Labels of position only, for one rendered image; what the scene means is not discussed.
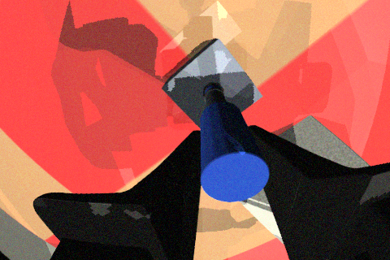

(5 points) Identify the blue cylinder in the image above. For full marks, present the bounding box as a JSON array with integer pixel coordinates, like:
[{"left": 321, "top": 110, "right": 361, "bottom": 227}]
[{"left": 201, "top": 101, "right": 270, "bottom": 202}]

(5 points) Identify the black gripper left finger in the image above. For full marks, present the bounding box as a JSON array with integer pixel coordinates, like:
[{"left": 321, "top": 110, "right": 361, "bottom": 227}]
[{"left": 32, "top": 130, "right": 202, "bottom": 260}]

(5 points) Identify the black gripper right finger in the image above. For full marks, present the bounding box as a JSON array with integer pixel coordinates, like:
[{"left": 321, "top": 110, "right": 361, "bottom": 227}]
[{"left": 249, "top": 126, "right": 390, "bottom": 260}]

